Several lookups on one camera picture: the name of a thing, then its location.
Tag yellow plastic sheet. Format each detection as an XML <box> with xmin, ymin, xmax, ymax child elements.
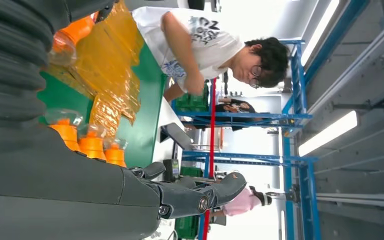
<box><xmin>42</xmin><ymin>0</ymin><xmax>146</xmax><ymax>137</ymax></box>

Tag red vertical pole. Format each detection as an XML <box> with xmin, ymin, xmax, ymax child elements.
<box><xmin>201</xmin><ymin>77</ymin><xmax>218</xmax><ymax>240</ymax></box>

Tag black tablet on stand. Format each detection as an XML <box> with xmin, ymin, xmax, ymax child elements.
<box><xmin>159</xmin><ymin>122</ymin><xmax>194</xmax><ymax>152</ymax></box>

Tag green plastic crate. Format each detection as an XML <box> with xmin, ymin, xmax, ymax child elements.
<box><xmin>174</xmin><ymin>215</ymin><xmax>200</xmax><ymax>240</ymax></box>
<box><xmin>175</xmin><ymin>84</ymin><xmax>209</xmax><ymax>112</ymax></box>
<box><xmin>180</xmin><ymin>165</ymin><xmax>204</xmax><ymax>178</ymax></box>

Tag ceiling light strip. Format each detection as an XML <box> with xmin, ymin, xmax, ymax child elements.
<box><xmin>299</xmin><ymin>0</ymin><xmax>341</xmax><ymax>67</ymax></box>
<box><xmin>297</xmin><ymin>110</ymin><xmax>359</xmax><ymax>157</ymax></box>

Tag blue steel shelving rack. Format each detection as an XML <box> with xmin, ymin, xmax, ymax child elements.
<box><xmin>172</xmin><ymin>38</ymin><xmax>322</xmax><ymax>240</ymax></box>

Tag person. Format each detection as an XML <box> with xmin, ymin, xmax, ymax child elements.
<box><xmin>191</xmin><ymin>97</ymin><xmax>262</xmax><ymax>132</ymax></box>
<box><xmin>131</xmin><ymin>6</ymin><xmax>291</xmax><ymax>104</ymax></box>
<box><xmin>210</xmin><ymin>185</ymin><xmax>273</xmax><ymax>218</ymax></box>

